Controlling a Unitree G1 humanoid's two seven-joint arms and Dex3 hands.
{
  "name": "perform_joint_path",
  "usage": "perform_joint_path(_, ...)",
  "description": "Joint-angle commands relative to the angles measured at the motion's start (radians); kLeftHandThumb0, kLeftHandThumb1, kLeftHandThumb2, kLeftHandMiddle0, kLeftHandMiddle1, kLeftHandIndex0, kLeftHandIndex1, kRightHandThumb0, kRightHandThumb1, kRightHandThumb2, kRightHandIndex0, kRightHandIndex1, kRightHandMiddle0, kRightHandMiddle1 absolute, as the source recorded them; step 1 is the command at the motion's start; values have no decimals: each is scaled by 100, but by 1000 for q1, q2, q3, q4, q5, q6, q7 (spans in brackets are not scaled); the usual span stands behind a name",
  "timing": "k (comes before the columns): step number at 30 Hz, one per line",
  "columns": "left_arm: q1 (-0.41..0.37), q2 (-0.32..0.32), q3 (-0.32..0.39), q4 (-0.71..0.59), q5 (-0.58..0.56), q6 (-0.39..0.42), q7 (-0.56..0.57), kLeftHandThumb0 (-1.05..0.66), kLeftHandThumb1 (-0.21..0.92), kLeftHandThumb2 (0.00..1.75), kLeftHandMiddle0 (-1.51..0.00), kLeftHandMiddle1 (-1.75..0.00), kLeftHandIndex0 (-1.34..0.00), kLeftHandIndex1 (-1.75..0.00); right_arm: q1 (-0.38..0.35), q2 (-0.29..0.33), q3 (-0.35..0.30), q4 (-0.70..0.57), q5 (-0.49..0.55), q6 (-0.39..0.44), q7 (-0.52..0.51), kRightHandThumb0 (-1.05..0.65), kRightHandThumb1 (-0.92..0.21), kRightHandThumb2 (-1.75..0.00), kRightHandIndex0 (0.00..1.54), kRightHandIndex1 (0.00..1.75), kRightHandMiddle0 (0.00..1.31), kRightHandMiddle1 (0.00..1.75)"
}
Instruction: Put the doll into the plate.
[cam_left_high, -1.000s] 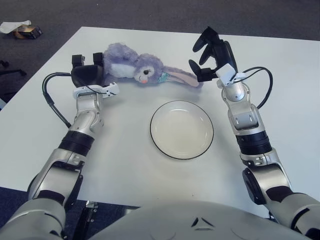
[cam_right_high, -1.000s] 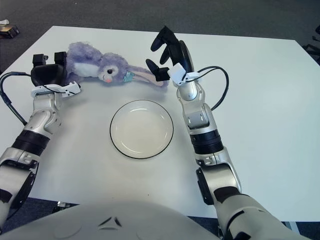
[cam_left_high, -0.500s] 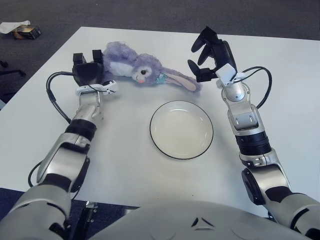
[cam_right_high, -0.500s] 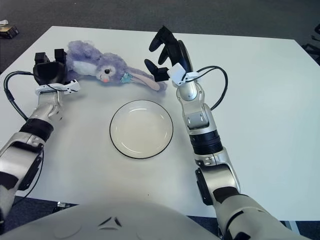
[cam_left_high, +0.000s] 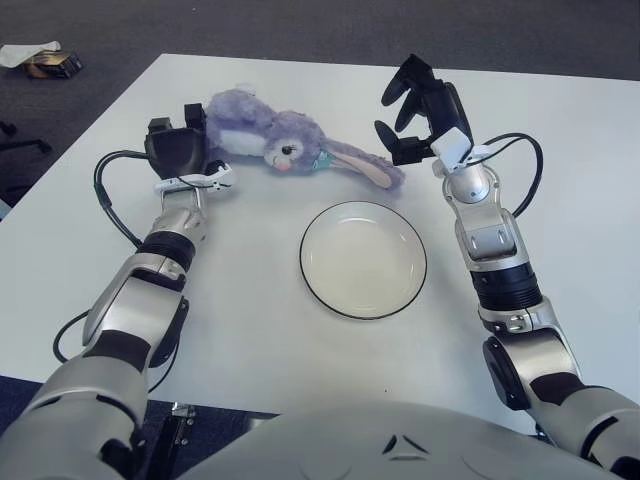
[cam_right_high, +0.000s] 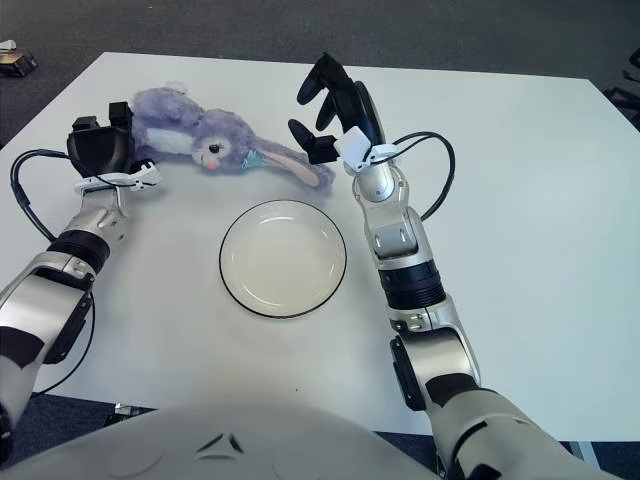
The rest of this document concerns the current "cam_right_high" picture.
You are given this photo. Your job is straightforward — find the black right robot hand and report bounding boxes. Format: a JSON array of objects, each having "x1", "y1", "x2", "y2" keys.
[{"x1": 288, "y1": 51, "x2": 386, "y2": 166}]

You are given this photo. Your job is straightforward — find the white plate black rim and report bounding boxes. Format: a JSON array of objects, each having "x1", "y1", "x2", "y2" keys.
[{"x1": 218, "y1": 199, "x2": 348, "y2": 319}]

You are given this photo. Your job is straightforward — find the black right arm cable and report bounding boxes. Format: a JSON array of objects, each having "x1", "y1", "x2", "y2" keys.
[{"x1": 379, "y1": 131, "x2": 456, "y2": 221}]

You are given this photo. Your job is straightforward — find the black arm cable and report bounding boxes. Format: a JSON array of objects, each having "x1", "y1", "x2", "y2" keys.
[
  {"x1": 379, "y1": 131, "x2": 456, "y2": 221},
  {"x1": 10, "y1": 149, "x2": 96, "y2": 396}
]

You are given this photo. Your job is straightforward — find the purple plush bunny doll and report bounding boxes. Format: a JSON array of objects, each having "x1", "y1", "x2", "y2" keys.
[{"x1": 130, "y1": 82, "x2": 335, "y2": 190}]

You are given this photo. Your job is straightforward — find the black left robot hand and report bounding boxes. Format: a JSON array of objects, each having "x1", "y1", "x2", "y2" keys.
[{"x1": 66, "y1": 101, "x2": 161, "y2": 179}]

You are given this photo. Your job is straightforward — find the grey robot torso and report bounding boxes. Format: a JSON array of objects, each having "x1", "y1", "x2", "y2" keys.
[{"x1": 0, "y1": 402, "x2": 446, "y2": 480}]

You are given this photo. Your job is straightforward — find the black office chair base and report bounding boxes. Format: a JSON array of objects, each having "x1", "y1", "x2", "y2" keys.
[{"x1": 602, "y1": 47, "x2": 640, "y2": 109}]

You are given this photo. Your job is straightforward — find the black and gold box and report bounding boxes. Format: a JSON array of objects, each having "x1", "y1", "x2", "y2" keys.
[{"x1": 0, "y1": 48, "x2": 39, "y2": 77}]

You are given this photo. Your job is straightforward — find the grey metal table leg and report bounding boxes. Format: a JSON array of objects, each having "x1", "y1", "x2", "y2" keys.
[
  {"x1": 569, "y1": 439, "x2": 601, "y2": 480},
  {"x1": 113, "y1": 402, "x2": 151, "y2": 419}
]

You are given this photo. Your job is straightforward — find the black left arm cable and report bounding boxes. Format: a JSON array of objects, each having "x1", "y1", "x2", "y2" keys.
[{"x1": 10, "y1": 149, "x2": 96, "y2": 396}]

